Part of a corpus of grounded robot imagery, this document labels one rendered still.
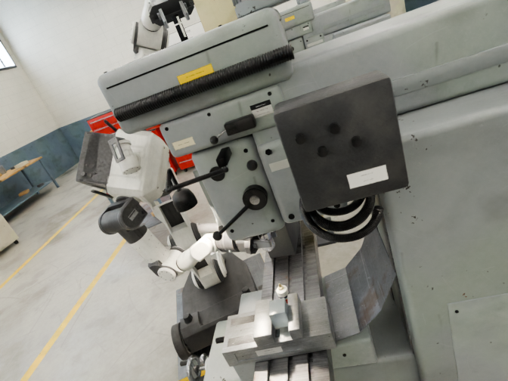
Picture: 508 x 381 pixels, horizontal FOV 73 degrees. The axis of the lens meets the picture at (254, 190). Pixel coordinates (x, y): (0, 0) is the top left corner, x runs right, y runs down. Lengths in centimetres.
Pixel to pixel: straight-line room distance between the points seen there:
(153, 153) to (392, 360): 113
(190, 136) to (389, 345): 98
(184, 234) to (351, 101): 135
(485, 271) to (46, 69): 1194
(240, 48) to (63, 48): 1107
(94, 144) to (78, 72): 1031
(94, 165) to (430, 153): 113
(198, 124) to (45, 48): 1130
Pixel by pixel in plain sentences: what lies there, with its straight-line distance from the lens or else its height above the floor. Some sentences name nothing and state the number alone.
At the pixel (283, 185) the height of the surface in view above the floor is 147.
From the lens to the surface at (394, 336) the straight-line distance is 141.
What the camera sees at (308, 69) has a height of 174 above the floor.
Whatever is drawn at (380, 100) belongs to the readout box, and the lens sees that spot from 62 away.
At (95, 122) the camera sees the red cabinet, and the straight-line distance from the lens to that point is 654.
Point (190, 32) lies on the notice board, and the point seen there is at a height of 230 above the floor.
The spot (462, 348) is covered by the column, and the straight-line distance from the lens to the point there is 125.
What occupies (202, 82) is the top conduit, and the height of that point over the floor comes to 180.
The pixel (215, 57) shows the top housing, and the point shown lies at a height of 183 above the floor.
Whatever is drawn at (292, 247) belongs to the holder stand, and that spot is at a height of 100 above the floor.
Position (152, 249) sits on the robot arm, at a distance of 142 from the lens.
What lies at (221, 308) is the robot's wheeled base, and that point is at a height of 59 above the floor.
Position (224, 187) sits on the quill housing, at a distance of 97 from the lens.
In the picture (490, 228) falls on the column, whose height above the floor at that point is 127.
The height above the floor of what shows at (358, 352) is 83.
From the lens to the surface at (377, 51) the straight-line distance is 87.
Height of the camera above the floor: 186
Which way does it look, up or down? 24 degrees down
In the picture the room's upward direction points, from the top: 22 degrees counter-clockwise
